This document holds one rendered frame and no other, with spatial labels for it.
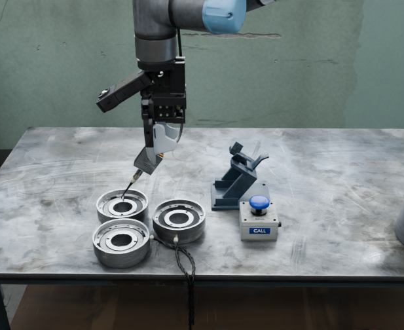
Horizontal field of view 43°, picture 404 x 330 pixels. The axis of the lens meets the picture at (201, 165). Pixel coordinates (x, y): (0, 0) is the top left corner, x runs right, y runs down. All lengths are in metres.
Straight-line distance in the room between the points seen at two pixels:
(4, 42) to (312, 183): 1.88
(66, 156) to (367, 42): 1.72
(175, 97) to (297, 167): 0.44
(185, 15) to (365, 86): 1.95
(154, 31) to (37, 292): 0.71
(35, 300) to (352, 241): 0.73
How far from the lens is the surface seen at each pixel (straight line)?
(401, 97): 2.82
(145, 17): 0.91
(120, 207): 1.10
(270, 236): 1.02
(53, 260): 1.01
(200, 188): 1.17
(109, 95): 0.97
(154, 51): 0.92
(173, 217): 1.05
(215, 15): 0.85
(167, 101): 0.95
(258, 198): 1.01
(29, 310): 1.30
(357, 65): 2.68
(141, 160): 1.04
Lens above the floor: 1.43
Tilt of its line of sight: 30 degrees down
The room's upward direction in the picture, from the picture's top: straight up
